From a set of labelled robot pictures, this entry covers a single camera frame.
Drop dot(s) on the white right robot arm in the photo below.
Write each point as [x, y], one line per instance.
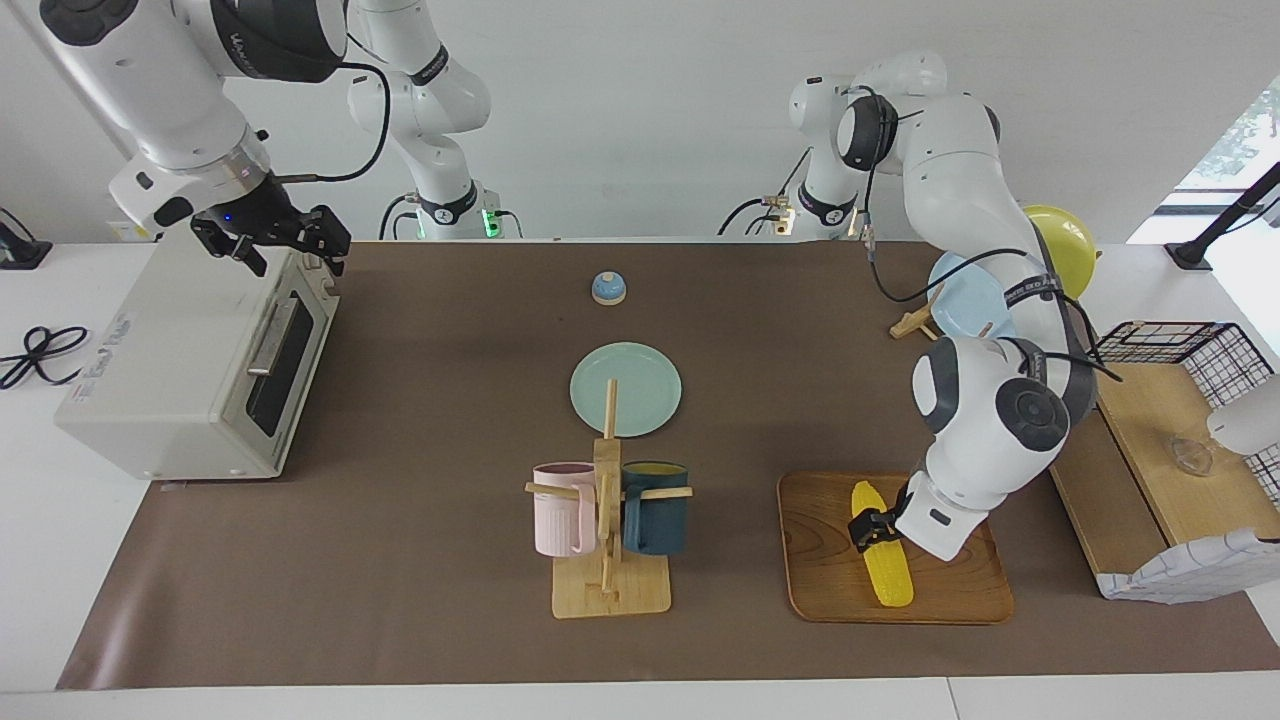
[150, 90]

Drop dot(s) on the wooden tray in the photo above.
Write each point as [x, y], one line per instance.
[820, 560]

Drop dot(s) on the white socket box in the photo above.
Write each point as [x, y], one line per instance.
[130, 232]

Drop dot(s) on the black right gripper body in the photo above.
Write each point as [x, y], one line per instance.
[255, 212]

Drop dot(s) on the black clamp mount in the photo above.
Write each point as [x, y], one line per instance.
[20, 252]

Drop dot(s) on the brown table mat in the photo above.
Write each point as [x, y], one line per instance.
[450, 560]

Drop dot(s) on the white checked cloth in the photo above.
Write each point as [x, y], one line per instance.
[1190, 575]

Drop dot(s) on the wooden plate rack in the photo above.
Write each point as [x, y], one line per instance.
[912, 322]

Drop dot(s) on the yellow corn cob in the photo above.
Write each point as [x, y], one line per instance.
[888, 575]

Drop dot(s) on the glass oven door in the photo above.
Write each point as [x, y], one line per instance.
[300, 400]

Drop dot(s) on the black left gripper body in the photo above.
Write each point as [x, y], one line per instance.
[893, 518]

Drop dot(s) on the white toaster oven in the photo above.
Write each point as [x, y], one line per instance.
[150, 370]

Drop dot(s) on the clear glass cup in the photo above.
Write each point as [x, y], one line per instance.
[1192, 457]

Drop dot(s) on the wooden stepped shelf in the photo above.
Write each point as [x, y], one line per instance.
[1150, 450]

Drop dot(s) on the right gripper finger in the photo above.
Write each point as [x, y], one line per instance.
[328, 233]
[220, 240]

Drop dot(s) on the light blue plate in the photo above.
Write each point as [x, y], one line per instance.
[965, 305]

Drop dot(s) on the white rounded device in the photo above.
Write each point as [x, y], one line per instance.
[1250, 415]

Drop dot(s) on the wooden mug rack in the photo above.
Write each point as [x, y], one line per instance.
[610, 590]

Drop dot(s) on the dark teal mug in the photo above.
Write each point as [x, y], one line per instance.
[655, 515]

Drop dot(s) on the pink mug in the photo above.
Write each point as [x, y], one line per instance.
[560, 515]

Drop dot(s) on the black angled stand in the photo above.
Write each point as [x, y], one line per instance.
[1195, 252]

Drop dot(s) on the pale green plate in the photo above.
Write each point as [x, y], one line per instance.
[640, 380]

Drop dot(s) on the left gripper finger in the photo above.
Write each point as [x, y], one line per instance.
[865, 530]

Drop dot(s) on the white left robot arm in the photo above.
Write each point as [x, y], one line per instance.
[980, 420]

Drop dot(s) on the yellow plate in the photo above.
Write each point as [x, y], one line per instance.
[1070, 245]

